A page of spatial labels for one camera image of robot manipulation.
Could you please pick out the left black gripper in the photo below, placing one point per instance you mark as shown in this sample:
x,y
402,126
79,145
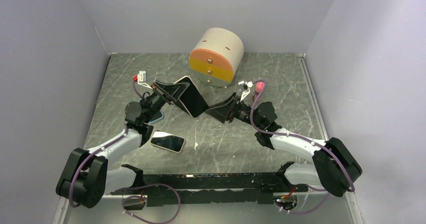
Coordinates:
x,y
169,93

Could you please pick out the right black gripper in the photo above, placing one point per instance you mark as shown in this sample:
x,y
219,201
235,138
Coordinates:
x,y
226,110

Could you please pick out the phone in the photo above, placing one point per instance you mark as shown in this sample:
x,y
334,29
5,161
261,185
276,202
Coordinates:
x,y
167,141
193,99
157,117

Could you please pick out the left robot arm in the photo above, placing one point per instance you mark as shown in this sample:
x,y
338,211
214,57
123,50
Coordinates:
x,y
103,156

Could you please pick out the phone in blue case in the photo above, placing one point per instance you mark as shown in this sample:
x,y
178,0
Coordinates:
x,y
157,117

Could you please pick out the phone in cream case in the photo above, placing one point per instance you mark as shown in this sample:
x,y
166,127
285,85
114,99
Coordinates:
x,y
167,141

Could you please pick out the pink capped marker tube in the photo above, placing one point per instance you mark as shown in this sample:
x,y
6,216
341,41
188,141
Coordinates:
x,y
259,88

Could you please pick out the round pastel drawer cabinet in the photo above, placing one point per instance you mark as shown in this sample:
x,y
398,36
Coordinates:
x,y
216,57

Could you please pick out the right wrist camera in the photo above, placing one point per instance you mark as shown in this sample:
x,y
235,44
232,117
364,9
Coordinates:
x,y
245,87

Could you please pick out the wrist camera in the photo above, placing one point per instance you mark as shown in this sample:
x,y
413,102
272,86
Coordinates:
x,y
140,78
245,87

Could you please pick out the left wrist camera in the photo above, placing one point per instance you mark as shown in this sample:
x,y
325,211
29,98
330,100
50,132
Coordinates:
x,y
140,78

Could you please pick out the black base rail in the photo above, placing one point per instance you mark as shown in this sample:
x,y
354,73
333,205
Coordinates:
x,y
261,188

